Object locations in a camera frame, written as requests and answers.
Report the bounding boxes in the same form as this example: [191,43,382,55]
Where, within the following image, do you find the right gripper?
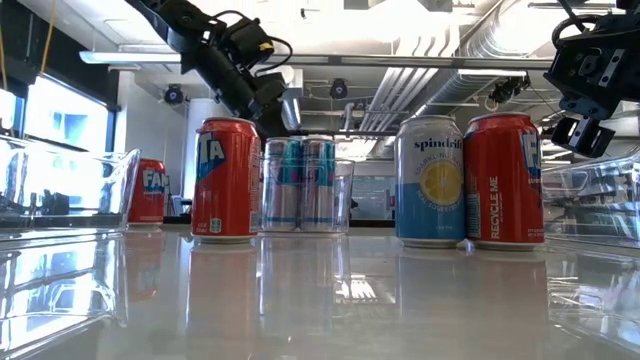
[543,14,640,159]

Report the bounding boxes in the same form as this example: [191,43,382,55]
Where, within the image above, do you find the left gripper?
[196,43,294,140]

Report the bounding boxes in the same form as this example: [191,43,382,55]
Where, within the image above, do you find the clear plastic bin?
[541,149,640,250]
[0,133,143,237]
[258,157,356,235]

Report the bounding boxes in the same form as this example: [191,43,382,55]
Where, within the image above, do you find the red Fanta soda can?
[462,112,546,252]
[127,158,167,232]
[190,116,262,245]

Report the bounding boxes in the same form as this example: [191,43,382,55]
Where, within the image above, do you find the Spindrift lemon soda can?
[393,114,467,250]

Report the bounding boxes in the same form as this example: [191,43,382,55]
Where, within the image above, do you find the black hanging ceiling device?
[487,73,532,106]

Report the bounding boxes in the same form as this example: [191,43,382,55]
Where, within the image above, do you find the white ceiling pipes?
[357,29,444,135]

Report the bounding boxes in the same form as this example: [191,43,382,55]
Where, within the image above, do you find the bright window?
[23,73,112,154]

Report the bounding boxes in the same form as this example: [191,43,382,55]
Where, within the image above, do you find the small black box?
[42,191,71,216]

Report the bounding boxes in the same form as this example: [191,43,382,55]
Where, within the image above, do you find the white ceiling duct box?
[279,65,305,132]

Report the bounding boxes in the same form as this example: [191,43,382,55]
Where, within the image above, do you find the black ceiling camera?
[328,77,350,101]
[162,83,186,107]

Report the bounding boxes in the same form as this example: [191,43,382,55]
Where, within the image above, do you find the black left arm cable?
[212,8,295,77]

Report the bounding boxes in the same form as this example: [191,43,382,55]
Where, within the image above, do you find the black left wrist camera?
[223,17,277,69]

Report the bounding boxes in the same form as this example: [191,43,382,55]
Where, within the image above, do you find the long overhead frame beam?
[78,49,555,72]

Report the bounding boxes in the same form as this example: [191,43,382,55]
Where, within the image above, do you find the black table edge frame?
[113,213,397,229]

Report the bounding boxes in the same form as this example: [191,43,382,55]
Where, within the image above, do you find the silver ventilation duct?
[374,0,556,159]

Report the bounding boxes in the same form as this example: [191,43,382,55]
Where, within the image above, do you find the yellow hanging cable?
[38,0,58,75]

